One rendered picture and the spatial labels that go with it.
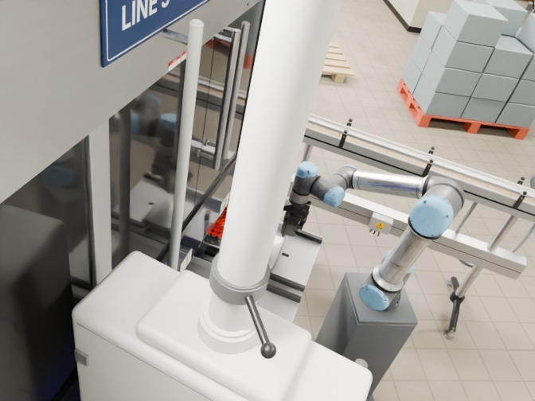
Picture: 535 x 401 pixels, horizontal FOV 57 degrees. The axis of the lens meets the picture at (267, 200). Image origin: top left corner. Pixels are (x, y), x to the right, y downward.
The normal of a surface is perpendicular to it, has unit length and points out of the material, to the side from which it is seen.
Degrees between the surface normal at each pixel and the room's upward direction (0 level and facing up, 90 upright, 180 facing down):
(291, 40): 90
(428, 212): 82
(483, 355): 0
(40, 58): 90
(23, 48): 90
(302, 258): 0
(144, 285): 0
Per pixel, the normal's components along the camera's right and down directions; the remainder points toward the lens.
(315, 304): 0.19, -0.75
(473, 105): 0.07, 0.66
